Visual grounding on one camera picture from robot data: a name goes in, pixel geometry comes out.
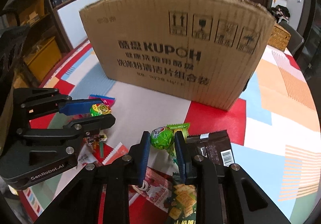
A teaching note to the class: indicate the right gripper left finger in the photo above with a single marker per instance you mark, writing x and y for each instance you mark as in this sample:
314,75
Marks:
100,193

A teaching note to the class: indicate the brown cardboard box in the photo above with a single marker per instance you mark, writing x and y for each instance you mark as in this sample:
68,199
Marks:
200,50

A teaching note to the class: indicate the red white snack sachet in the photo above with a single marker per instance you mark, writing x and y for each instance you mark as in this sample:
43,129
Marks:
85,157

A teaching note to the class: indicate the red white candy packet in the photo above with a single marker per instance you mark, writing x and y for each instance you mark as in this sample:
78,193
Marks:
106,154

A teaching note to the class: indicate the green lollipop candy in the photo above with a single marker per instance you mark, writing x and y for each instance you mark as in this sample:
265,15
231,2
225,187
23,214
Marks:
162,138

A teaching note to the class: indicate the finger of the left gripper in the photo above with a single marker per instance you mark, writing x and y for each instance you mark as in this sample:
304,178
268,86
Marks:
32,103
92,123

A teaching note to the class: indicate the green cracker packet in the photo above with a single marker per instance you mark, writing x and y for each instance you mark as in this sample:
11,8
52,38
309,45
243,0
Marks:
182,207

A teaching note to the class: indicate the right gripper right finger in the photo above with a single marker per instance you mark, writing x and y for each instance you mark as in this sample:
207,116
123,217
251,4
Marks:
225,194

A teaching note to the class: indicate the gold red foil candy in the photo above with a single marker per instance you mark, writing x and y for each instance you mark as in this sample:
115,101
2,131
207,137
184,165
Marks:
94,140

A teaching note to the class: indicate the woven wicker box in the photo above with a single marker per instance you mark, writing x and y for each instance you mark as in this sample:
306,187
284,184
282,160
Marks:
279,38

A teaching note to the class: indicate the dark brown snack packet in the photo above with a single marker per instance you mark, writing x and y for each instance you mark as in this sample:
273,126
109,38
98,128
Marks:
215,146

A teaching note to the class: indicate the Lotso strawberry lollipop packet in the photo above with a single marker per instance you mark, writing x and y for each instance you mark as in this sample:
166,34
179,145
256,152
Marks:
156,189

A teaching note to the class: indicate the pink candy wrapper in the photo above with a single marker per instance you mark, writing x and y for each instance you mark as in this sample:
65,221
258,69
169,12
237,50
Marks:
108,101

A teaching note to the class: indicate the dark chair right far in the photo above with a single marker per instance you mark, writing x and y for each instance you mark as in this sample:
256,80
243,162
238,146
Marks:
296,40

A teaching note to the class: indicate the green yellow round candy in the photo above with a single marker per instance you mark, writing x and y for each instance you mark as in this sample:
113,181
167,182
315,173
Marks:
100,109

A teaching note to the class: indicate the colourful patchwork tablecloth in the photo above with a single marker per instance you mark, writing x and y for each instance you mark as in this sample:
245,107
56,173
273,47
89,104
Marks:
273,127

